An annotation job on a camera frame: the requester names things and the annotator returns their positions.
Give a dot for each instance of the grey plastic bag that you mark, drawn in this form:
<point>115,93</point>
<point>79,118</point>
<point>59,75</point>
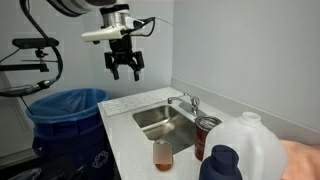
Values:
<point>25,174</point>

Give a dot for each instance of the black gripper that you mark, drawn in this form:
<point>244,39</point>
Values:
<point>122,46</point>

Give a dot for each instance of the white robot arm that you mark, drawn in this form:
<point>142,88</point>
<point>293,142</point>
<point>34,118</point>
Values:
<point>76,5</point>

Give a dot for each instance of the navy recycling bin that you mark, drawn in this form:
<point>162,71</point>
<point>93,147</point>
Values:
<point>73,146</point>

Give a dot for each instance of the white brick pattern mat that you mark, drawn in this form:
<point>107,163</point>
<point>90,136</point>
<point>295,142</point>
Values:
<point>140,100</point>

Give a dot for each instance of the red apple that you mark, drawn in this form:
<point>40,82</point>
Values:
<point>163,166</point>

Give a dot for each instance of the translucent plastic gallon jug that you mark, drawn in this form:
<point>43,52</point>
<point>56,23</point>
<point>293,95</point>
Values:
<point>253,150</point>

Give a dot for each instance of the chrome sink faucet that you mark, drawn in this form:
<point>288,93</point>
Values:
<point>193,105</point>

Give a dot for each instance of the black bar camera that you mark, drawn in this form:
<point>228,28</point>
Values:
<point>35,42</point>

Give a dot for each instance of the blue plastic bin liner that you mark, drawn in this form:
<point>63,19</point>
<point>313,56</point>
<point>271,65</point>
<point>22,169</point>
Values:
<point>66,105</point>

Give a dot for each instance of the dark blue bottle cap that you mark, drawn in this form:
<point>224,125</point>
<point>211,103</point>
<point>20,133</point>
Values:
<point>221,166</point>

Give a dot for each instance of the dark red tumbler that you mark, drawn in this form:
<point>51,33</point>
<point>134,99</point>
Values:
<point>201,140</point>

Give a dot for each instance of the stainless steel sink basin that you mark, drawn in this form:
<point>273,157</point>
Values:
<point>163,125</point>

